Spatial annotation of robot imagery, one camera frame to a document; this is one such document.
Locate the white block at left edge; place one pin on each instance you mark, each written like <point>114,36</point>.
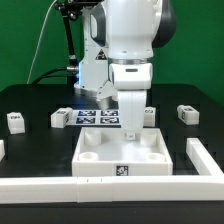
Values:
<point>2,150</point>

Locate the white L-shaped fence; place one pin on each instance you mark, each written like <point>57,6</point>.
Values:
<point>207,184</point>

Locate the white sheet with tags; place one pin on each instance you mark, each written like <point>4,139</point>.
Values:
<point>95,118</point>

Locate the white square tabletop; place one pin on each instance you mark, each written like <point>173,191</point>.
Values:
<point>107,152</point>

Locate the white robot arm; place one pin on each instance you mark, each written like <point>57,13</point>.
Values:
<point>119,39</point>

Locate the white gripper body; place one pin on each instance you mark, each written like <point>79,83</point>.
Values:
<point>131,83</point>

